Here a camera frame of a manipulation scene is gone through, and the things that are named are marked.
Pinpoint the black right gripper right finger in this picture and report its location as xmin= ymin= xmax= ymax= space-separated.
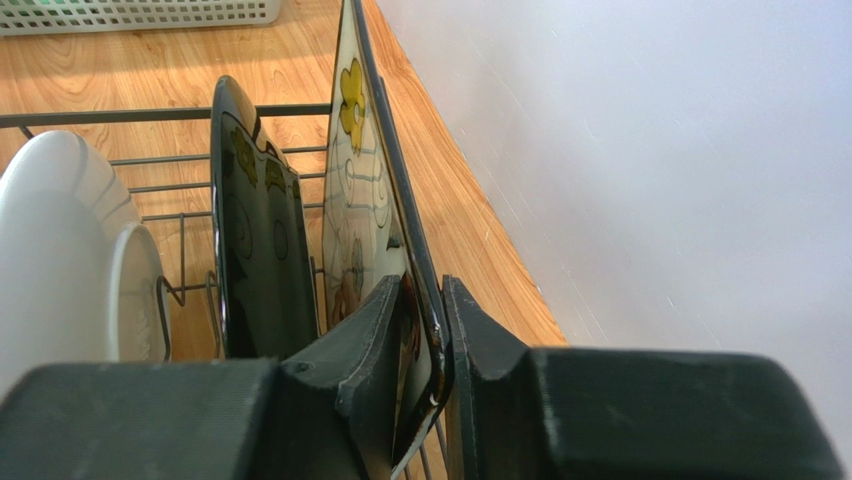
xmin=442 ymin=275 xmax=548 ymax=479

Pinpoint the round black rimmed plate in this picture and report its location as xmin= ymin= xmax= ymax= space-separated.
xmin=210 ymin=75 xmax=319 ymax=359

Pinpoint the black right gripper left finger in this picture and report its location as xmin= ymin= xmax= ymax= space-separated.
xmin=252 ymin=275 xmax=401 ymax=479

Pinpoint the white plastic basket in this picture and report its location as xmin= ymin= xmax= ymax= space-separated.
xmin=1 ymin=0 xmax=282 ymax=37

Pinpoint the round green rimmed plate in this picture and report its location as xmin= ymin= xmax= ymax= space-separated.
xmin=1 ymin=130 xmax=171 ymax=393

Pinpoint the square floral ceramic plate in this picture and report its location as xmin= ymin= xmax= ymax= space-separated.
xmin=322 ymin=1 xmax=452 ymax=479

